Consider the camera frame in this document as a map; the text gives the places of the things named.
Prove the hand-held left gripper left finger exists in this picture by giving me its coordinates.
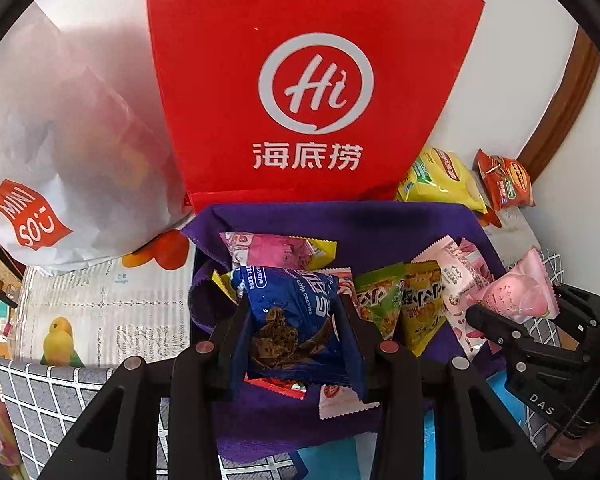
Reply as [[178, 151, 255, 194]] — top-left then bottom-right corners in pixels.
[[45, 302, 253, 480]]

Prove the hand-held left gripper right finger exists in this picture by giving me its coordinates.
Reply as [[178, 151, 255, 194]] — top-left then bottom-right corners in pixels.
[[332, 295, 556, 480]]

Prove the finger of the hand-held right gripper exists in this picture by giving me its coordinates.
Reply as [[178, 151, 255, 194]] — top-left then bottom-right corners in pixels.
[[550, 282, 600, 326], [466, 305, 531, 356]]

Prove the green triangular snack packet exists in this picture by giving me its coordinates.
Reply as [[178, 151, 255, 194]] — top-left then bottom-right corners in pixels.
[[355, 265, 406, 341]]

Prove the pale pink strawberry packet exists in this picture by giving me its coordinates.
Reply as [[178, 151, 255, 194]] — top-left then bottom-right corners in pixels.
[[412, 235, 496, 361]]

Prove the pink peach snack packet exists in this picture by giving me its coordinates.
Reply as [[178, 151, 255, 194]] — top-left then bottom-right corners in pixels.
[[480, 247, 561, 321]]

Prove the blue cookie packet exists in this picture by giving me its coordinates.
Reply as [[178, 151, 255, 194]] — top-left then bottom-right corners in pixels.
[[230, 266, 366, 401]]

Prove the red candy packet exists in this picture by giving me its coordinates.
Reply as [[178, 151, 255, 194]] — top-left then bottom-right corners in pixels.
[[245, 377, 311, 401]]

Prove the white pink patterned packet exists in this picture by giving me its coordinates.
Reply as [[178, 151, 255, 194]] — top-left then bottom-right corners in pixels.
[[319, 382, 366, 421]]

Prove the yellow snack packet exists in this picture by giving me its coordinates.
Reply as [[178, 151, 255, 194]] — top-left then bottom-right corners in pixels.
[[400, 260, 448, 356]]

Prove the magenta snack packet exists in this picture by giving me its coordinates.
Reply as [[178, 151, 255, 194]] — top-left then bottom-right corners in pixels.
[[219, 231, 338, 273]]

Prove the person's right hand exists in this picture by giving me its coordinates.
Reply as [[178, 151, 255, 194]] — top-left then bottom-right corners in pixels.
[[542, 417, 600, 461]]

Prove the purple towel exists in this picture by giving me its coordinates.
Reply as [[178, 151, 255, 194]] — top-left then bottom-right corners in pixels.
[[180, 201, 506, 466]]

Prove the light blue tissue pack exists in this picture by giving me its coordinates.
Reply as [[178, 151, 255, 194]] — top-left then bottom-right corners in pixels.
[[297, 372, 528, 480]]

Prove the orange chip bag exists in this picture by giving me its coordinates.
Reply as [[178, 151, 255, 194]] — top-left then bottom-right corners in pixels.
[[474, 148, 536, 209]]

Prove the yellow chip bag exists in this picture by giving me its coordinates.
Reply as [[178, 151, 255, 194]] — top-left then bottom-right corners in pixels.
[[397, 146, 488, 213]]

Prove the grey checkered blanket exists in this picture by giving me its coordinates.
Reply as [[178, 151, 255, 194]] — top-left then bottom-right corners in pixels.
[[0, 247, 563, 480]]

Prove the white plastic bag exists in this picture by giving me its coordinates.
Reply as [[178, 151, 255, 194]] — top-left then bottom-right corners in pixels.
[[0, 2, 191, 268]]

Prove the red paper bag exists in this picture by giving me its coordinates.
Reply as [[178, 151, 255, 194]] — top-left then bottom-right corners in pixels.
[[145, 0, 486, 206]]

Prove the brown wooden door frame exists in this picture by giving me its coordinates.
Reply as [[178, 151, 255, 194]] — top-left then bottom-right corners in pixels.
[[517, 25, 600, 176]]

